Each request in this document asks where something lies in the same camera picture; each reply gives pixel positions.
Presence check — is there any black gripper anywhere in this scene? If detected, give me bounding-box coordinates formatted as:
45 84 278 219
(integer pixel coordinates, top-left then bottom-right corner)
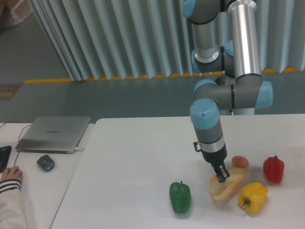
202 148 230 183

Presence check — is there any triangular toasted bread slice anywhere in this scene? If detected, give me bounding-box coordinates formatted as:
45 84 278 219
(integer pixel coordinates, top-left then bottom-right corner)
209 167 246 201

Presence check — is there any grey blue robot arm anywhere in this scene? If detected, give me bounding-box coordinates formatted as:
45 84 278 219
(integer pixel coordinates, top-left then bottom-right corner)
182 0 273 182

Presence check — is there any white striped sleeve forearm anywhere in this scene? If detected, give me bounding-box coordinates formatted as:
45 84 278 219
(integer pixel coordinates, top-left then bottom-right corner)
0 179 28 229

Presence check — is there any person's hand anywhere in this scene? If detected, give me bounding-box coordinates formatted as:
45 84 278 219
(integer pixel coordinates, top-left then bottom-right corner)
0 166 23 192

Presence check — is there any brown egg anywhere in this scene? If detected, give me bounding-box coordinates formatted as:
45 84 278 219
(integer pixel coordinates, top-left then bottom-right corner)
231 156 249 168

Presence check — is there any yellow bell pepper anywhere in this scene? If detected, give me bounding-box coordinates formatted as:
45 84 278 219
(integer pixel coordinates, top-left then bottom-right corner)
238 182 268 214

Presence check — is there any green bell pepper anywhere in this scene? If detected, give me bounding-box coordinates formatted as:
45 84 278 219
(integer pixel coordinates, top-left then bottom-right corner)
169 181 191 214

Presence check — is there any red bell pepper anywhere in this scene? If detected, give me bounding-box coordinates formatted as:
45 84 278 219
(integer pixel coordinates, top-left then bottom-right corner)
263 156 285 183

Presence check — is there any silver closed laptop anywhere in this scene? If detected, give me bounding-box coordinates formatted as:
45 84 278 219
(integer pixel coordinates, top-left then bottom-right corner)
15 116 91 154

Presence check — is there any white folding partition screen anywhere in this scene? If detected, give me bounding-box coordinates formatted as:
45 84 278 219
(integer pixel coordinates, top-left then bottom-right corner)
30 0 305 81

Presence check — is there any black keyboard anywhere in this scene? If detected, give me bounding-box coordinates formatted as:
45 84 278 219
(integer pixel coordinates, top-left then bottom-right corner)
0 146 12 173

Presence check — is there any cardboard box in plastic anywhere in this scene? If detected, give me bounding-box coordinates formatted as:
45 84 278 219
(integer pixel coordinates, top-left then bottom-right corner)
0 0 32 28

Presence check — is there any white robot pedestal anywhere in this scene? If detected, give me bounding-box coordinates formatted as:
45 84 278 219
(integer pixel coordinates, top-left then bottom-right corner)
217 74 254 115

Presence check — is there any black mouse cable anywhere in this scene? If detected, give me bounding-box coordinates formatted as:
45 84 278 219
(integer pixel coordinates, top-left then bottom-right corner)
0 121 33 167

